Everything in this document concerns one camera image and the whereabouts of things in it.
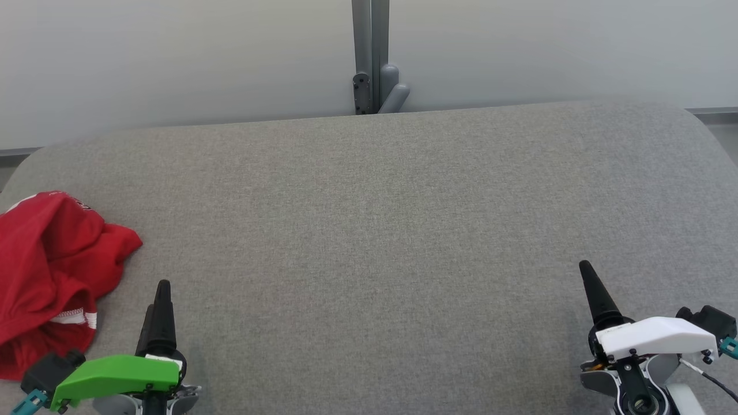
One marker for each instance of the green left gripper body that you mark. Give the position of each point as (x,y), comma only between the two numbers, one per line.
(121,374)

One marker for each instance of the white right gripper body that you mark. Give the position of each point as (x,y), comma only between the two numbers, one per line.
(657,337)

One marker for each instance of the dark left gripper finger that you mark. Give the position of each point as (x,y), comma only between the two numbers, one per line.
(164,323)
(146,334)

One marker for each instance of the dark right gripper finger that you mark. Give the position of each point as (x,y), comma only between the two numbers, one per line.
(599,300)

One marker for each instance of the red garment with white trim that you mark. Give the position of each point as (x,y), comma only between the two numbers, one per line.
(52,259)

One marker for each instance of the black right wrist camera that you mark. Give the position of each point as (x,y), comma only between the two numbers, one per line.
(712,320)

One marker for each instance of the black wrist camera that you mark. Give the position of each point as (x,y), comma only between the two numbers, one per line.
(712,320)
(49,372)

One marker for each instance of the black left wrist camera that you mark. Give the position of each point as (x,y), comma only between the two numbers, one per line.
(49,372)

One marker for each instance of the teal right camera connector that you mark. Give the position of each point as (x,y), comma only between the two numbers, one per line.
(730,347)

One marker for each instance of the teal camera connector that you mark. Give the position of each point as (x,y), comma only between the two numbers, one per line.
(730,347)
(29,402)

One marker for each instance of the teal left camera connector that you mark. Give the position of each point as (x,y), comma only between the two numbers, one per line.
(29,402)

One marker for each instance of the dark metal bracket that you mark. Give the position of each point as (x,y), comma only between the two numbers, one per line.
(361,92)

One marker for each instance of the grey metal post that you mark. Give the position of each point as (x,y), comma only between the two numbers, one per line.
(370,34)

